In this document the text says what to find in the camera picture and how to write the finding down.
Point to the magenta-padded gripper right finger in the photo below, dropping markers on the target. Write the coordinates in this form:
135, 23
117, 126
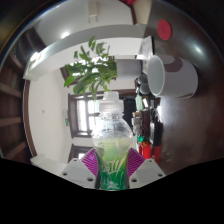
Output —
148, 171

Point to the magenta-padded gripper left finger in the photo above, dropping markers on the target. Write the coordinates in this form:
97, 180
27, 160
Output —
78, 171

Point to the clear green-labelled drink bottle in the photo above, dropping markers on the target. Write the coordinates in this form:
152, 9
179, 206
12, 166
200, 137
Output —
111, 140

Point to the dark wooden framed window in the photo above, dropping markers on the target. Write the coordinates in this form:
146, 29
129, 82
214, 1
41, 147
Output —
77, 152

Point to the red box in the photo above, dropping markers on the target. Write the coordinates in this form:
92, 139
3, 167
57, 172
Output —
150, 151

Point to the brown basket of snacks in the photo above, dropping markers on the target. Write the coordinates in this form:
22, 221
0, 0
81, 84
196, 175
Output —
139, 122

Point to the green cloth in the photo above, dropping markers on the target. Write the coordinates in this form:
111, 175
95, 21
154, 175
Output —
139, 102

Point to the grey-headed handheld microphone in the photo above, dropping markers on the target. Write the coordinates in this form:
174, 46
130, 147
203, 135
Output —
145, 89
142, 80

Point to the white mug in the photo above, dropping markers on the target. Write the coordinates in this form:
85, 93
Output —
178, 78

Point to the leafy plant in white pot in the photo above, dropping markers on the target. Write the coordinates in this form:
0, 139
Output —
95, 71

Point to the white printed paper leaflet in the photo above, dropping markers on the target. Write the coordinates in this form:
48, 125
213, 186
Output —
147, 48

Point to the flat round red coaster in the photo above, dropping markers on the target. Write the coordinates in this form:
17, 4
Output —
164, 30

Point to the red carpeted staircase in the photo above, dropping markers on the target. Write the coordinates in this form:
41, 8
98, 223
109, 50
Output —
128, 1

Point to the white wall radiator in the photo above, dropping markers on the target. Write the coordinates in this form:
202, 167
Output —
93, 11

